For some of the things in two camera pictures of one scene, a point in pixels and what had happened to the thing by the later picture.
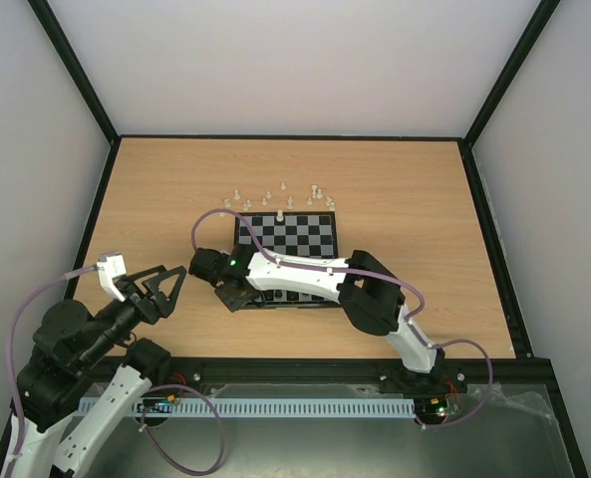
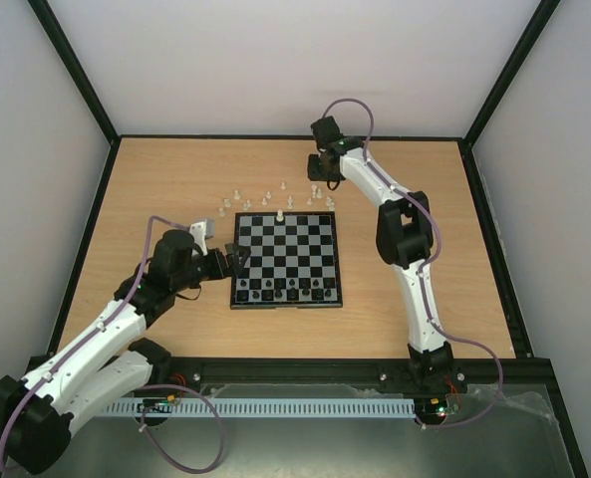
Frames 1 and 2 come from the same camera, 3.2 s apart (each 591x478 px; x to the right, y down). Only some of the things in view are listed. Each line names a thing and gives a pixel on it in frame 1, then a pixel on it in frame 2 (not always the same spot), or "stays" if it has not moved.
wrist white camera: [112, 266] to [201, 231]
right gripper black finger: [234, 296] to [315, 168]
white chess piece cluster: [319, 192] stays
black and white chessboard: [311, 233] stays
